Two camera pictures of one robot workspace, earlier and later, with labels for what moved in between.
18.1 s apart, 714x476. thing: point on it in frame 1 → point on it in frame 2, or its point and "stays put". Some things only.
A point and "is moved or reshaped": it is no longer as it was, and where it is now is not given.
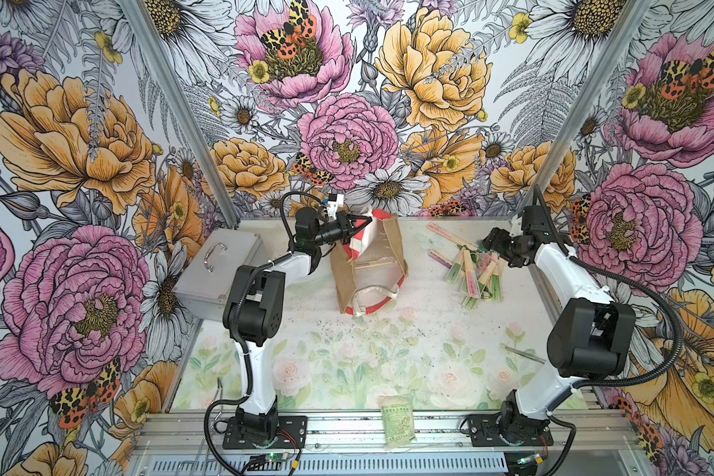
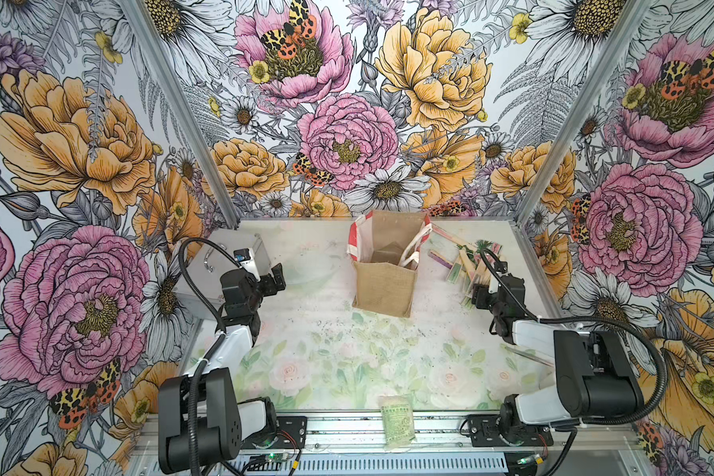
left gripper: (347, 226) → (270, 288)
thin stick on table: (518, 352) stays put
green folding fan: (496, 280) is moved or reshaped
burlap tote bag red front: (370, 267) is moved or reshaped
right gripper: (495, 240) → (479, 294)
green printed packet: (398, 419) stays put
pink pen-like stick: (440, 259) stays put
